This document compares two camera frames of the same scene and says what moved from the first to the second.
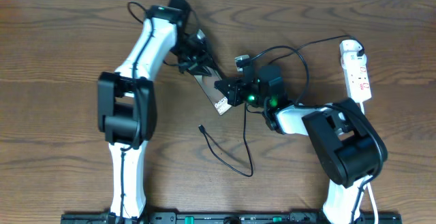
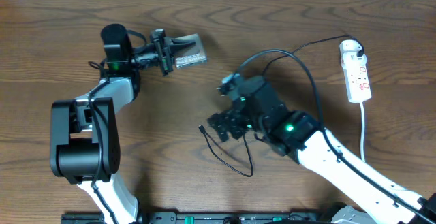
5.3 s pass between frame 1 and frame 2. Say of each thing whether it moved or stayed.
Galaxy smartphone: moved
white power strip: stayed
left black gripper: moved
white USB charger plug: stayed
